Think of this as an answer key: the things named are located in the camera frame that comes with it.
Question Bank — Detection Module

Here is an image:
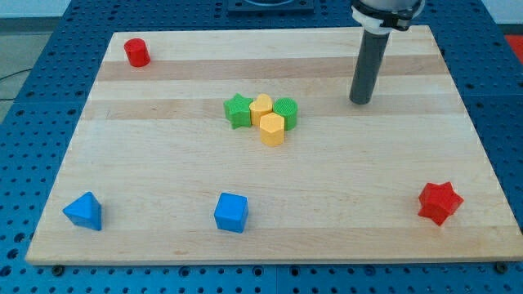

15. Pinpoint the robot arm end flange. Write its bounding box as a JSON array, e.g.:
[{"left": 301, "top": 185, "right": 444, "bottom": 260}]
[{"left": 351, "top": 0, "right": 426, "bottom": 35}]

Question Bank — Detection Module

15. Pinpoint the green star block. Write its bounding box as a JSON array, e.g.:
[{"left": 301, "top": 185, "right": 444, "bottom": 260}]
[{"left": 223, "top": 93, "right": 253, "bottom": 129}]

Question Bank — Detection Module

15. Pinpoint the blue cube block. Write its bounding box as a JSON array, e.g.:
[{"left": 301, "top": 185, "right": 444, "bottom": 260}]
[{"left": 214, "top": 193, "right": 248, "bottom": 234}]

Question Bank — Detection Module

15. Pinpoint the red star block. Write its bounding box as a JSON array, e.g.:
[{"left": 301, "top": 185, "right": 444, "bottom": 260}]
[{"left": 418, "top": 182, "right": 464, "bottom": 226}]

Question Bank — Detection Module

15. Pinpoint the blue triangle block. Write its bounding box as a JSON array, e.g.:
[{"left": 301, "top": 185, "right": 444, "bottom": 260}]
[{"left": 62, "top": 191, "right": 102, "bottom": 231}]

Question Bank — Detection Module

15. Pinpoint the yellow hexagon block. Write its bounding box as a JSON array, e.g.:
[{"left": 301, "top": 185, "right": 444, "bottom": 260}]
[{"left": 259, "top": 113, "right": 284, "bottom": 147}]

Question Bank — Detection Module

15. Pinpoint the yellow heart block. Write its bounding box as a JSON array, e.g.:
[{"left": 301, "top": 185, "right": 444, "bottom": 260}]
[{"left": 249, "top": 93, "right": 273, "bottom": 126}]

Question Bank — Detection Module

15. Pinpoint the green cylinder block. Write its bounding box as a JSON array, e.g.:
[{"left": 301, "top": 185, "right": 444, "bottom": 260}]
[{"left": 273, "top": 97, "right": 298, "bottom": 131}]

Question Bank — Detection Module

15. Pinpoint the wooden board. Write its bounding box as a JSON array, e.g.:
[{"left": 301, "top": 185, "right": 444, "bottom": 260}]
[{"left": 26, "top": 25, "right": 522, "bottom": 265}]

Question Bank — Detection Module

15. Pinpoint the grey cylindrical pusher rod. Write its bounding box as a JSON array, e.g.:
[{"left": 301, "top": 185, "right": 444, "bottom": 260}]
[{"left": 349, "top": 30, "right": 389, "bottom": 105}]

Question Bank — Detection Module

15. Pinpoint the red cylinder block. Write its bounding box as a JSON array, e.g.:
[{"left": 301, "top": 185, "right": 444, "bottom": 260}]
[{"left": 123, "top": 38, "right": 150, "bottom": 67}]

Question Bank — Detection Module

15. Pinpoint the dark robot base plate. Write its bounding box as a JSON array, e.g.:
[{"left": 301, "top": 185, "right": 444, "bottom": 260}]
[{"left": 226, "top": 0, "right": 315, "bottom": 14}]

